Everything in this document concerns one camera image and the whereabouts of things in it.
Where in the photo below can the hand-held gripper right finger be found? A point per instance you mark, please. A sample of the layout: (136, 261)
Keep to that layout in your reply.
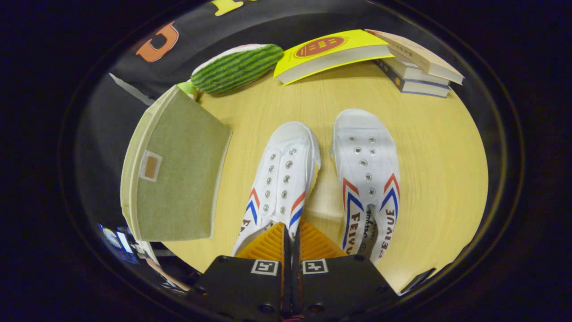
(298, 290)

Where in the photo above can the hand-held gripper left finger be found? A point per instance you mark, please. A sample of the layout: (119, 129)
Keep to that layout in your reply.
(286, 290)

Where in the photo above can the white canvas shoe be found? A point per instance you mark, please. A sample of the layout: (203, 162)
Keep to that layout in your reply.
(364, 134)
(286, 152)

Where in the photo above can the grey-green fabric storage box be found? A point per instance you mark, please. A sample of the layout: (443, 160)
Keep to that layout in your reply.
(178, 179)

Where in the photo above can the blue and white printed object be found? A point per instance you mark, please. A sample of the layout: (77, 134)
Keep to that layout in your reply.
(123, 241)

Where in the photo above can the pink and green plush toy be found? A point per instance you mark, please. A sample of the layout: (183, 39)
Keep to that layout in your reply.
(187, 89)

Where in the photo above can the watermelon slice plush toy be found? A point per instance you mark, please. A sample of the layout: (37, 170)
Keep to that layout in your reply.
(237, 67)

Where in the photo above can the blue book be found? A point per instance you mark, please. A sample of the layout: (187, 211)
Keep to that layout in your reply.
(415, 87)

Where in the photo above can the yellow book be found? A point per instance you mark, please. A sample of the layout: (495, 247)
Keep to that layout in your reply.
(321, 49)

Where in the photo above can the white book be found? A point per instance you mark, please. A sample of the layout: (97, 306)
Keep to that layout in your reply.
(413, 71)

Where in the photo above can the black backdrop cloth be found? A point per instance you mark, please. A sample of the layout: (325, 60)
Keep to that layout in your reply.
(250, 27)

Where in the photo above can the beige book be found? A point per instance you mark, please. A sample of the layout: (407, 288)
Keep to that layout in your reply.
(415, 51)

